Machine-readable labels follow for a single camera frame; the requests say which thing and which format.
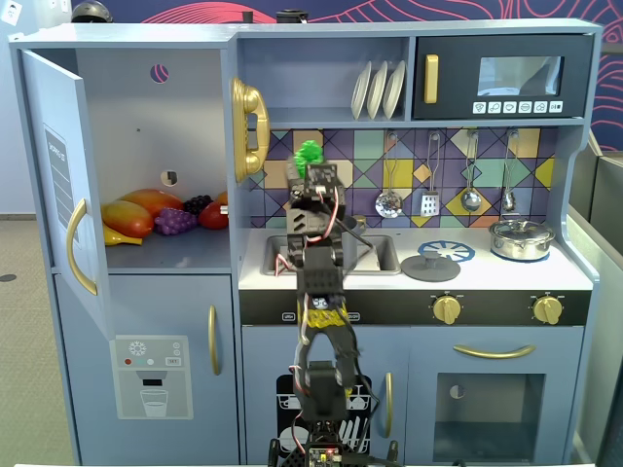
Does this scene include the gold stove knob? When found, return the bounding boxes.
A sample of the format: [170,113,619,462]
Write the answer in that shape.
[531,293,565,325]
[431,293,463,325]

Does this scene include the steel ladle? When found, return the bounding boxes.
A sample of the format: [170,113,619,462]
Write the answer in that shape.
[460,129,482,213]

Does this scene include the white toy plate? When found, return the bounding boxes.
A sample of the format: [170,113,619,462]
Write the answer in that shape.
[350,60,374,121]
[382,59,407,120]
[365,60,389,121]

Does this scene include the yellow toy banana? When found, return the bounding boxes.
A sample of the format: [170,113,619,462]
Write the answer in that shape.
[104,227,145,247]

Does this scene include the red toy strawberry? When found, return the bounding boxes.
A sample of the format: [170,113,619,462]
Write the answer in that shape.
[198,201,230,231]

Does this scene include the steel small spoon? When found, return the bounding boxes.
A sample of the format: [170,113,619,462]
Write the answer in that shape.
[501,129,518,212]

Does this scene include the purple toy grapes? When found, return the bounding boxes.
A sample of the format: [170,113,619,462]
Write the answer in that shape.
[154,207,200,236]

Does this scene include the dark toy grapes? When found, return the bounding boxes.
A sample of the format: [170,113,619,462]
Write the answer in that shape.
[183,194,214,217]

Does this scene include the blue cabinet door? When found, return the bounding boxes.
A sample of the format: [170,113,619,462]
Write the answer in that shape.
[18,48,116,341]

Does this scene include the orange red toy mango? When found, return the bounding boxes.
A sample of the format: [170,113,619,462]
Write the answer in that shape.
[100,199,156,239]
[119,188,185,219]

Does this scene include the gold dishwasher door handle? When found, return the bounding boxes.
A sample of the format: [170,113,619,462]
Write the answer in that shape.
[384,372,394,439]

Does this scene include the gray toy sink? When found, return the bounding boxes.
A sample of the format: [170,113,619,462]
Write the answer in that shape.
[262,233,401,277]

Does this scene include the gray plastic pot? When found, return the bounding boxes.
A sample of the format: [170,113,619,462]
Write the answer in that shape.
[340,215,367,271]

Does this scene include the green toy pineapple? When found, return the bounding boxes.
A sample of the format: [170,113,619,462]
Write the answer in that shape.
[293,139,333,172]

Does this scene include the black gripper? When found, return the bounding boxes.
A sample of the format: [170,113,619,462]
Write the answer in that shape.
[285,159,345,211]

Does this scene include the gray pot lid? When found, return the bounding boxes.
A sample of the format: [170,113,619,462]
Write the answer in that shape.
[400,245,461,282]

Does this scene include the steel pot with lid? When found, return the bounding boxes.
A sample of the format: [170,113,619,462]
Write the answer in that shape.
[488,218,556,262]

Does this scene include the steel skimmer spoon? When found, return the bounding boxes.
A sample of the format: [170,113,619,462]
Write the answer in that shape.
[374,130,405,219]

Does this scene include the gold curved door handle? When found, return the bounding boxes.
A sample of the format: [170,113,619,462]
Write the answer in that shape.
[66,198,99,297]

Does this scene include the blue toy kitchen unit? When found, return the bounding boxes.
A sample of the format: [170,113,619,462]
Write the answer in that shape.
[8,18,605,466]

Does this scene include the gold fridge door handle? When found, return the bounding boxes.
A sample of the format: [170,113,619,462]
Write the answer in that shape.
[207,305,223,377]

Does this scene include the gold oven handle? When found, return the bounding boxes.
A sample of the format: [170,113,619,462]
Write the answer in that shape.
[453,343,536,361]

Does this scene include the black helmet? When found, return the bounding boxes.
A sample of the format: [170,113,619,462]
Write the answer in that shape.
[71,0,114,24]

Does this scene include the gold toy telephone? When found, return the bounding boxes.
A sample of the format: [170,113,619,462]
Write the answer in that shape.
[231,76,272,184]

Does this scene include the gold microwave handle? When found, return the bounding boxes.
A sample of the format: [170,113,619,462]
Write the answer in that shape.
[422,54,440,105]

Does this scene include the steel slotted spatula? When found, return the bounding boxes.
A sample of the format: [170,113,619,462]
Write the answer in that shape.
[420,131,443,218]

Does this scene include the black toy microwave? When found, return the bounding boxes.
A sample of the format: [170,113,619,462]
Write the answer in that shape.
[412,33,596,121]

